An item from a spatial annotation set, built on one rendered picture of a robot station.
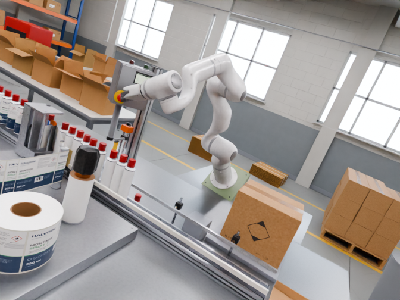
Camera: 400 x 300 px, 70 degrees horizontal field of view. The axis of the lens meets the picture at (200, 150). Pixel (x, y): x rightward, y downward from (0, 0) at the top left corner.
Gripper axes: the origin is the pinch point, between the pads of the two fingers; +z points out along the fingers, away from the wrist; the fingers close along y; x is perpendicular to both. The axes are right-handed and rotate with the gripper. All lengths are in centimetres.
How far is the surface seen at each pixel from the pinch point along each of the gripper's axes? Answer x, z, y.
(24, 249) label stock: 52, -15, 47
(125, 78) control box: -9.3, 0.4, -1.1
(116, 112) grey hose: 3.0, 16.1, -6.9
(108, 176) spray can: 34.3, 15.3, 0.3
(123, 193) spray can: 42.7, 9.1, -3.4
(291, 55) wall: -194, 106, -517
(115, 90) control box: -4.4, 4.6, 1.3
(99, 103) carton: -39, 156, -85
